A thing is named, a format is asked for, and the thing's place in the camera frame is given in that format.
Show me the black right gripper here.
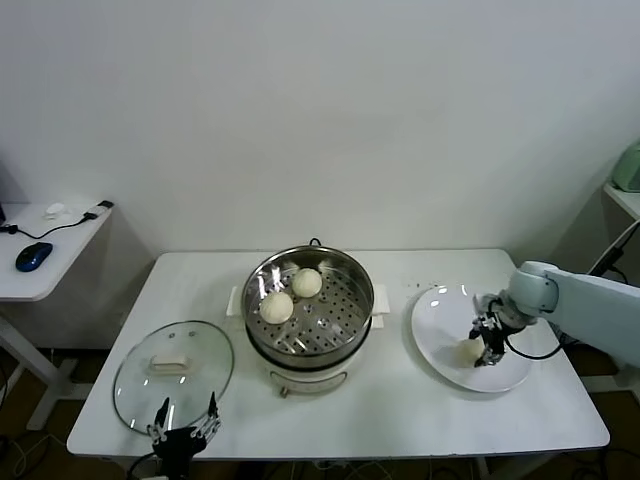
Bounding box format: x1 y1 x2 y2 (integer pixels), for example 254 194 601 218
469 293 526 369

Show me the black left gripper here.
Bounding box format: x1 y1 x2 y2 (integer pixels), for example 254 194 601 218
147 391 222 480

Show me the white steamed baozi bun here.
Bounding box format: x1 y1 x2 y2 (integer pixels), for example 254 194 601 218
457 339 486 369
259 291 295 324
291 267 324 299

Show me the glass lid with cream handle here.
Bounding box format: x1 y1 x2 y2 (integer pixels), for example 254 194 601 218
112 319 236 435

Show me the stainless steel steamer basket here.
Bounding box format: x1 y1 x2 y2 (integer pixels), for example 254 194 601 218
241 245 376 365

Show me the white round plate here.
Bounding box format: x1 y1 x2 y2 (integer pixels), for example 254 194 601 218
410 284 535 394

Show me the cream electric cooker base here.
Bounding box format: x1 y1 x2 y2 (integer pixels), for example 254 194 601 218
227 282 391 400

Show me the white side shelf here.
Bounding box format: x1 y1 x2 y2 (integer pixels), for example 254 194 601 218
602 182 640 221

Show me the white side desk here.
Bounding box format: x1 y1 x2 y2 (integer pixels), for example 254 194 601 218
0 202 115 432

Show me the blue computer mouse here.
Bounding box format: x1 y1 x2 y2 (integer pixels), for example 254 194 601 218
14 241 55 273

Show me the pale green appliance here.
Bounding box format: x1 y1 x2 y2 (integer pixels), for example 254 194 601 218
612 141 640 194

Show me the white adapter with black ends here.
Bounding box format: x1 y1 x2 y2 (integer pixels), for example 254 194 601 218
87 199 115 221

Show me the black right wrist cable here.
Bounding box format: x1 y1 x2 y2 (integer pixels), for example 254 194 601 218
502 324 566 359

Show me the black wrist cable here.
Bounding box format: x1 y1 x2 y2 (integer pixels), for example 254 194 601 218
502 324 566 359
126 449 157 480

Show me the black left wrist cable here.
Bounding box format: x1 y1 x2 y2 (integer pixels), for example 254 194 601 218
126 449 157 480

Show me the black hanging power cable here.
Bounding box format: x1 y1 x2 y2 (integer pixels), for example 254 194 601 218
587 233 629 281

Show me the white hanging cable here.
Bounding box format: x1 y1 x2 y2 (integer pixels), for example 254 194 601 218
587 219 640 276

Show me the black desk cable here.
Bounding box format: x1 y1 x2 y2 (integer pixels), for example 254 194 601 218
0 212 99 240

